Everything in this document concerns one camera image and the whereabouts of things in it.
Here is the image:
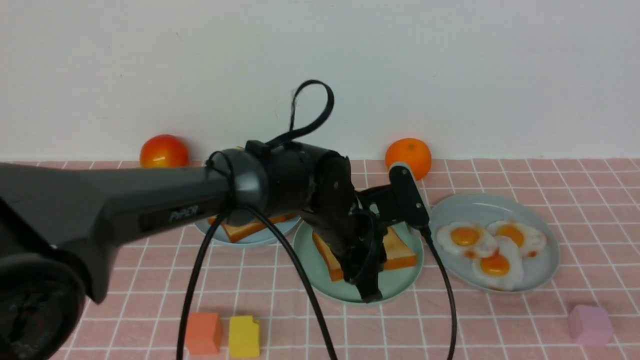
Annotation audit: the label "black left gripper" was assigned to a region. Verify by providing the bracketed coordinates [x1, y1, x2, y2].
[301, 152, 387, 304]

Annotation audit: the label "toast slice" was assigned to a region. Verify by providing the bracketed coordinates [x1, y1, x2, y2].
[207, 212, 300, 244]
[312, 227, 418, 282]

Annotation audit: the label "fried egg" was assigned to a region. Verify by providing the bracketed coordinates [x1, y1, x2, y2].
[435, 221, 499, 259]
[487, 219, 547, 258]
[471, 235, 525, 292]

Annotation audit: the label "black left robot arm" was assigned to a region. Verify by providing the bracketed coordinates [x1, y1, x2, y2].
[0, 141, 386, 360]

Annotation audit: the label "green centre plate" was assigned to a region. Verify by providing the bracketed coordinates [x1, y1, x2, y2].
[293, 222, 425, 306]

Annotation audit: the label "light blue bread plate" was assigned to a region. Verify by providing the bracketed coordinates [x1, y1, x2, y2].
[194, 215, 302, 247]

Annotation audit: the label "grey-blue egg plate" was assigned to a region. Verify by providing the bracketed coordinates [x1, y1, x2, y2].
[429, 193, 561, 294]

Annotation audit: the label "orange fruit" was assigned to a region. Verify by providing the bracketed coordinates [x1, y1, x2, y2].
[384, 137, 433, 181]

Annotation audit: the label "yellow block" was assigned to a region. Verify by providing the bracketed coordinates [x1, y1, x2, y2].
[228, 316, 261, 359]

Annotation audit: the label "orange block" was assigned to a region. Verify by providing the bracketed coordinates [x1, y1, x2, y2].
[185, 312, 223, 357]

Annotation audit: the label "pink checkered tablecloth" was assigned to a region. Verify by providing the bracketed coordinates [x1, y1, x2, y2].
[54, 158, 640, 360]

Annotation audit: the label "red apple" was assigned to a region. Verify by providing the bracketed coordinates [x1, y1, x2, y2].
[139, 134, 190, 168]

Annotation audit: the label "pink block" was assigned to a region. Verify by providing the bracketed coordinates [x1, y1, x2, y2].
[567, 304, 614, 347]

